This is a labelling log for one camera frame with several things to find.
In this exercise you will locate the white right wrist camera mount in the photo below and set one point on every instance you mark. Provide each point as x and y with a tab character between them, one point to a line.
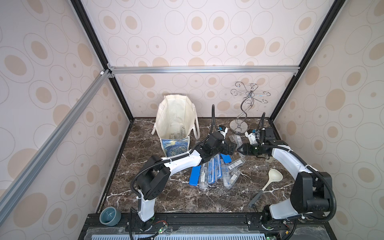
253	136

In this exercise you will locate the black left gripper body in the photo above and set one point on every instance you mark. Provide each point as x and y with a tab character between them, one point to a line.
222	147

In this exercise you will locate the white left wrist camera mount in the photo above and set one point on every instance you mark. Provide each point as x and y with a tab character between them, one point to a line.
223	130

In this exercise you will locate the black corner frame post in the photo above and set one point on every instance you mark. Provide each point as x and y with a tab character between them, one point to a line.
330	17
94	40

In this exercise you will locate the clear case blue compass rear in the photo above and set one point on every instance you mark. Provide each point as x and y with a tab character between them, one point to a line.
218	166

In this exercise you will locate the clear case blue compass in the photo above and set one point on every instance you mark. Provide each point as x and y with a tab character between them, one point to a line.
218	166
211	172

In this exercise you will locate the clear case blue compass front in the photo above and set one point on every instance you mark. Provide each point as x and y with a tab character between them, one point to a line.
211	172

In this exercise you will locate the chrome jewelry stand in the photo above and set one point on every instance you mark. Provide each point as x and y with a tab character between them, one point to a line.
250	95

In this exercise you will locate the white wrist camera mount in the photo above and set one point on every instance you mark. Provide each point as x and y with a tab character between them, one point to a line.
223	130
253	136

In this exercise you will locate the black corner frame post left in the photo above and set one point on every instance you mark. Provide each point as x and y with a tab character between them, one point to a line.
94	40

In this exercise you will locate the aluminium frame rail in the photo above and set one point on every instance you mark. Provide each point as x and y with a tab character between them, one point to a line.
24	180
205	70

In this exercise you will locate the Starry Night canvas tote bag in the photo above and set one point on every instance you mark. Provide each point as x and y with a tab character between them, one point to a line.
176	119

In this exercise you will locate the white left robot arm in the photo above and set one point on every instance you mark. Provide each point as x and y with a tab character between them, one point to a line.
151	180

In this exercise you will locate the clear case with barcode label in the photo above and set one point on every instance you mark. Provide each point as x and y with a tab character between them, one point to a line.
236	164

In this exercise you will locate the aluminium frame rail left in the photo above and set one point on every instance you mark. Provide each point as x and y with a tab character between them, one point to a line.
24	180

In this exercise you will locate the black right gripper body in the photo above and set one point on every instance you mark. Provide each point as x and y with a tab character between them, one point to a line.
249	149

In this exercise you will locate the black corner frame post right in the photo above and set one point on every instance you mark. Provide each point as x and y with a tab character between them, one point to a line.
330	17

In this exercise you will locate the white spatula black handle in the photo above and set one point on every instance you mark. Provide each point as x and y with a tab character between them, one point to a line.
274	176

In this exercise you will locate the grey green bowl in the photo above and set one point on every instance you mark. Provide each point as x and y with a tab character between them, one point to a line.
110	216

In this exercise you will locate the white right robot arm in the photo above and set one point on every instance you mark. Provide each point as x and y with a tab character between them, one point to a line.
312	195

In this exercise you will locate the aluminium frame rail back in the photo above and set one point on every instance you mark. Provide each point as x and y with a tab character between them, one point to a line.
205	70

